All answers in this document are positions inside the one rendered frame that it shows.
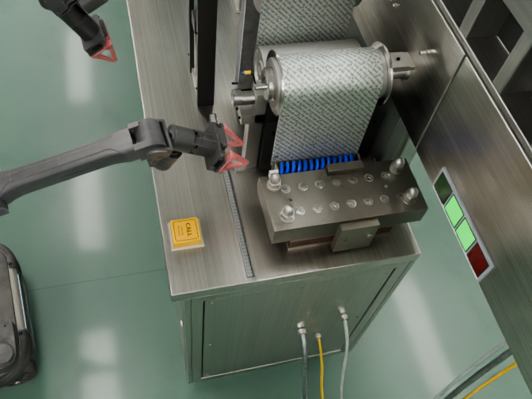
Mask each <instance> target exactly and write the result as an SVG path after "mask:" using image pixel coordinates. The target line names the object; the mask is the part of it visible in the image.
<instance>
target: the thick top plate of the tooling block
mask: <svg viewBox="0 0 532 399"><path fill-rule="evenodd" d="M404 160H405V164H404V168H403V172H402V173H401V174H393V173H391V172H390V164H392V162H393V160H389V161H377V162H371V163H365V164H363V171H361V172H354V173H343V174H337V175H331V176H327V173H326V171H325V169H316V170H310V171H303V172H297V173H285V174H280V179H281V188H280V190H278V191H271V190H269V189H268V188H267V181H268V179H269V177H268V176H266V177H260V178H259V183H258V188H257V192H258V195H259V198H260V204H261V206H262V210H263V213H264V218H265V222H266V225H267V228H268V233H269V237H270V240H271V243H272V244H274V243H279V242H285V241H294V240H299V239H305V238H314V237H320V236H325V235H330V234H335V233H336V231H337V229H338V227H339V225H340V224H342V223H348V222H358V221H363V220H368V219H378V221H379V223H380V226H379V227H381V226H391V225H396V224H401V223H407V222H416V221H420V220H421V219H422V218H423V216H424V215H425V213H426V211H427V210H428V206H427V204H426V202H425V199H424V197H423V195H422V193H421V190H420V188H419V186H418V184H417V182H416V179H415V177H414V176H413V173H412V170H411V169H410V167H409V164H408V162H407V160H406V158H404ZM411 187H416V188H417V189H418V191H419V193H418V196H417V200H416V203H415V204H413V205H408V204H406V203H404V201H403V199H402V196H403V194H404V193H405V192H406V191H407V190H409V188H411ZM288 204H290V205H292V206H293V207H294V211H295V213H294V221H293V222H291V223H285V222H282V221H281V220H280V218H279V214H280V212H281V211H282V209H283V208H284V207H285V206H286V205H288Z"/></svg>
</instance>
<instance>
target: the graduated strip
mask: <svg viewBox="0 0 532 399"><path fill-rule="evenodd" d="M209 117H210V121H211V123H212V122H216V123H218V118H217V115H216V113H214V114H209ZM222 175H223V178H224V181H225V185H226V191H227V195H228V199H229V202H230V209H231V212H232V216H233V220H234V225H235V230H236V233H237V239H238V243H239V246H240V250H241V256H242V260H243V264H244V267H245V274H246V277H247V278H251V277H256V276H255V272H254V269H253V263H252V260H251V256H250V252H249V247H248V243H247V240H246V236H245V230H244V226H243V223H242V220H241V214H240V210H239V206H238V201H237V197H236V194H235V191H234V184H233V181H232V177H231V174H230V170H227V171H224V172H222Z"/></svg>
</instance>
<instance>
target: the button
mask: <svg viewBox="0 0 532 399"><path fill-rule="evenodd" d="M170 227H171V232H172V238H173V247H174V248H180V247H185V246H191V245H200V244H201V241H202V240H201V235H200V228H199V223H198V219H197V217H195V218H184V219H178V220H173V221H170Z"/></svg>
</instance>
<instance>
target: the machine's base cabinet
mask: <svg viewBox="0 0 532 399"><path fill-rule="evenodd" d="M414 263H415V260H411V261H406V262H402V263H397V264H388V265H383V266H378V267H374V268H365V269H360V270H355V271H351V272H342V273H337V274H332V275H324V276H319V277H314V278H309V279H301V280H296V281H291V282H286V283H278V284H273V285H268V286H263V287H255V288H250V289H245V290H240V291H231V292H227V293H222V294H213V295H208V296H204V297H199V298H190V299H185V300H181V301H176V302H175V304H176V310H177V320H178V325H179V330H180V340H181V345H182V351H183V356H184V365H185V371H186V375H187V380H188V384H191V383H194V382H201V381H205V380H209V379H213V378H221V377H225V376H229V375H233V374H240V373H244V372H248V371H255V370H259V369H264V368H268V367H274V366H279V365H283V364H287V363H294V362H298V361H303V357H302V342H301V337H300V336H299V335H298V330H299V329H306V331H307V334H306V344H307V351H308V359H313V358H317V357H320V350H319V345H318V341H317V340H316V338H315V335H316V334H317V333H320V334H321V337H322V338H321V339H320V340H321V348H322V355H323V356H326V355H333V354H337V353H341V352H345V330H344V322H343V321H342V320H341V318H340V316H342V315H343V314H347V315H348V320H347V323H348V338H349V345H348V351H351V350H352V349H353V348H354V347H355V345H356V343H357V342H358V341H359V339H360V337H361V336H362V335H363V334H364V332H365V331H366V330H367V328H368V326H369V325H370V324H371V322H372V321H373V320H374V318H375V317H376V316H377V314H378V312H379V311H380V310H381V308H382V307H383V306H384V305H385V303H386V301H387V300H388V299H389V297H390V296H391V294H392V293H393V292H394V291H395V289H396V288H397V286H398V285H399V283H400V282H401V281H402V280H403V278H404V277H405V275H406V274H407V272H408V271H409V269H410V268H411V267H412V266H413V264H414Z"/></svg>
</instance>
